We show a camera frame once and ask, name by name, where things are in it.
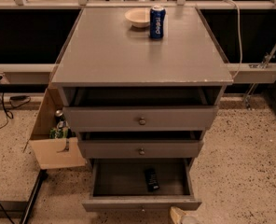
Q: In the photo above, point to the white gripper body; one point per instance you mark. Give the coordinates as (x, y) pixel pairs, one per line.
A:
(177, 216)

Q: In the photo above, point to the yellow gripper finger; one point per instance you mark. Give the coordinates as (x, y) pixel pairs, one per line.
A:
(177, 215)

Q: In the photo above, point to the grey bottom drawer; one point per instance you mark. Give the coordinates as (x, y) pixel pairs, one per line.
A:
(119, 184)

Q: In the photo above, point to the grey drawer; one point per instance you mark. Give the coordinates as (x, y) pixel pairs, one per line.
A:
(140, 109)
(119, 184)
(134, 145)

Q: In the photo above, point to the black remote in drawer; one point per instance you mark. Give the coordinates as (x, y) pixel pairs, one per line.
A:
(151, 179)

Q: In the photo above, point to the grey middle drawer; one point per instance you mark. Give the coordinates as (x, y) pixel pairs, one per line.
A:
(134, 145)

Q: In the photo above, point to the grey drawer cabinet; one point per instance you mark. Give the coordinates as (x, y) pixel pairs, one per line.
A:
(106, 51)

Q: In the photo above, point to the grey top drawer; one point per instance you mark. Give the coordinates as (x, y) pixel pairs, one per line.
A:
(140, 109)

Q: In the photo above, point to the black floor bar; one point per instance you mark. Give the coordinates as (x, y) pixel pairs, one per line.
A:
(42, 175)

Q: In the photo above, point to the cardboard box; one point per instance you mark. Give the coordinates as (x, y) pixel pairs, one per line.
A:
(53, 153)

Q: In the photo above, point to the dark can in box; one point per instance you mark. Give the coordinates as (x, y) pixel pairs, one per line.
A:
(59, 116)

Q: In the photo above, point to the white bowl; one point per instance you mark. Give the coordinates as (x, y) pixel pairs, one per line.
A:
(138, 17)

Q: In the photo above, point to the blue Pepsi can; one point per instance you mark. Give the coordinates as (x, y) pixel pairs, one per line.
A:
(157, 16)

